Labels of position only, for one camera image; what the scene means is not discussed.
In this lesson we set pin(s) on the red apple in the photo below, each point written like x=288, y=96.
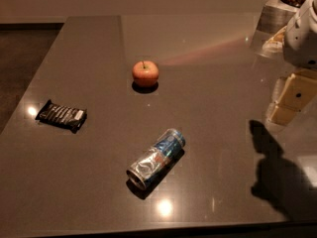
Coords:
x=145, y=73

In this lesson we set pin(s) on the black rxbar chocolate wrapper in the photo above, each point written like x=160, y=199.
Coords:
x=61, y=116

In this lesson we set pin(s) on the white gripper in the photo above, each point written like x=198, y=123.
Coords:
x=301, y=40

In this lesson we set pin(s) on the crushed redbull can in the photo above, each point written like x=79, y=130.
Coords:
x=144, y=171

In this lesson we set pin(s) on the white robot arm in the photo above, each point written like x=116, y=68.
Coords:
x=298, y=43

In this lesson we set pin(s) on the metal container with coffee beans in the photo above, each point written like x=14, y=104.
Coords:
x=276, y=14

